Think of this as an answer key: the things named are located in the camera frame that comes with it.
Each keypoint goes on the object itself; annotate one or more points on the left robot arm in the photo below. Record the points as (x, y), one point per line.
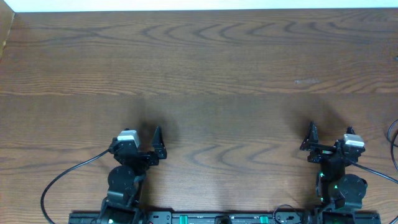
(121, 204)

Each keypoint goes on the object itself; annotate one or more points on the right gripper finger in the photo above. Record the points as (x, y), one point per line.
(311, 140)
(350, 130)

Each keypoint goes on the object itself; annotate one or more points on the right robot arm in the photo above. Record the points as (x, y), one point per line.
(341, 194)

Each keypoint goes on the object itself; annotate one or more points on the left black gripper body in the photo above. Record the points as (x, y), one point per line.
(148, 160)

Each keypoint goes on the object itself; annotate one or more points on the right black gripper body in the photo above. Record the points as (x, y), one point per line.
(331, 167)

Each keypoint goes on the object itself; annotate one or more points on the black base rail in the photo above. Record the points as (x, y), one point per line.
(255, 218)

